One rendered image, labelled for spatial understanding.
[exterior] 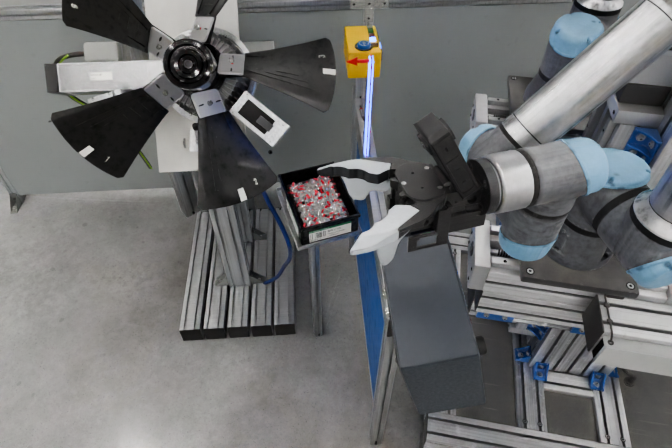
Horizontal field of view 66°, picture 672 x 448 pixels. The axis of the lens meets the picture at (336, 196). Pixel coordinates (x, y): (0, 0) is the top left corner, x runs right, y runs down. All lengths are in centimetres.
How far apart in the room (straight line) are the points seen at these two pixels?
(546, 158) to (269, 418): 157
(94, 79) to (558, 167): 121
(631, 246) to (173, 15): 128
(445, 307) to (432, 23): 154
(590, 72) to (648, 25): 9
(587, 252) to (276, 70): 81
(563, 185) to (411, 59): 159
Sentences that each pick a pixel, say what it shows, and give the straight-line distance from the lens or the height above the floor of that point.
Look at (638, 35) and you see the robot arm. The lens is 81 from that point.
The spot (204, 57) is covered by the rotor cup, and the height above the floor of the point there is 123.
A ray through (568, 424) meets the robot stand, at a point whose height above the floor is 21.
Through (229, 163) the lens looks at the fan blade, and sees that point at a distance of 132.
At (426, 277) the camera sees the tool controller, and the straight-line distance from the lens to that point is 80.
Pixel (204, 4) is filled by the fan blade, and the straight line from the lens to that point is 139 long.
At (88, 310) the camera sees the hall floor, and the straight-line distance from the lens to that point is 243.
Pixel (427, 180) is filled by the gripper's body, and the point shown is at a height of 147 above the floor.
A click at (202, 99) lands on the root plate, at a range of 134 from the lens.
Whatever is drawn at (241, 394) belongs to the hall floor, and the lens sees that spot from 208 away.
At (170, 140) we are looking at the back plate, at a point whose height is 91.
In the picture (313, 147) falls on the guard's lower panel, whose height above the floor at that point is 27.
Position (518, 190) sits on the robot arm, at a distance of 65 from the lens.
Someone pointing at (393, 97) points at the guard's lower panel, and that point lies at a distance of 231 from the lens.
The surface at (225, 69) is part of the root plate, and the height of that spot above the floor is 119.
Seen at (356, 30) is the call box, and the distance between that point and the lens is 170.
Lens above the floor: 190
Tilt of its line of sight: 47 degrees down
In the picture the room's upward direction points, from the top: straight up
